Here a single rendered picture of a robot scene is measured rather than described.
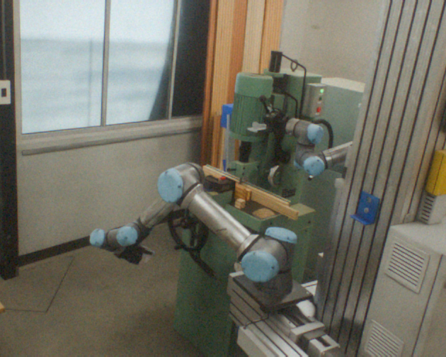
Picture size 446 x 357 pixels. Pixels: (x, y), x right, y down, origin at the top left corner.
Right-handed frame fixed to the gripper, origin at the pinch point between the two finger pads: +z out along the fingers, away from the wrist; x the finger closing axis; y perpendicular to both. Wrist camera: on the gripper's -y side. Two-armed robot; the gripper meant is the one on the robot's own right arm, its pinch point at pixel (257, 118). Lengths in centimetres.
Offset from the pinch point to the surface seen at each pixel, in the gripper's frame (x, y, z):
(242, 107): -1.9, 2.6, 10.2
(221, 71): -83, -68, 135
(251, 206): 26.1, -33.7, -3.7
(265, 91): -12.7, 5.2, 3.6
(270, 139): -6.4, -21.7, 5.3
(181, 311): 80, -87, 28
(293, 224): 12, -63, -10
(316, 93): -35.3, -13.4, -4.8
